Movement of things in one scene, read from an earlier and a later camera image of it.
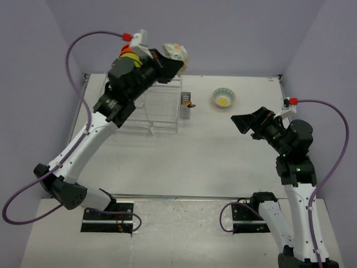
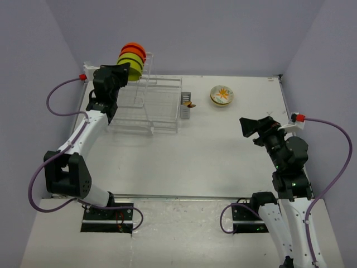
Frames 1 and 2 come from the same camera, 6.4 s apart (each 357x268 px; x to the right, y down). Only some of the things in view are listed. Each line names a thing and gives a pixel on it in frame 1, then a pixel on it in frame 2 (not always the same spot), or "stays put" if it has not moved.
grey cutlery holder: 185,110 stays put
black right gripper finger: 263,114 → 268,122
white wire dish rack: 160,111 stays put
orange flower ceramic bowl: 178,52 → 221,94
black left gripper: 167,68 → 121,71
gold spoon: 188,104 stays put
